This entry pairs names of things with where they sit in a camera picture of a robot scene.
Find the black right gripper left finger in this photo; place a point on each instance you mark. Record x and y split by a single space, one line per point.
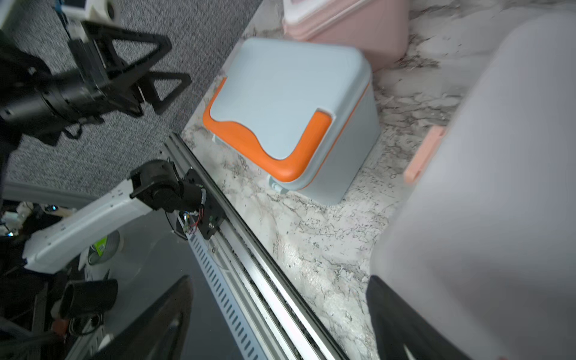
160 331

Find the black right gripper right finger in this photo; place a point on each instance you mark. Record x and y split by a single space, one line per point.
399 330

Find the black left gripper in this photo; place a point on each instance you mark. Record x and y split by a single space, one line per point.
112 61

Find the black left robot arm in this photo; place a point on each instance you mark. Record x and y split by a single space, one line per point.
39 104

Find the blue orange first aid box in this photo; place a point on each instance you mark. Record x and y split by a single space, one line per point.
304 113

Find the pink first aid box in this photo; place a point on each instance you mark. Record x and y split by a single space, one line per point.
379 28

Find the aluminium front rail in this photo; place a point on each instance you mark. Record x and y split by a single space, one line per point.
265 313

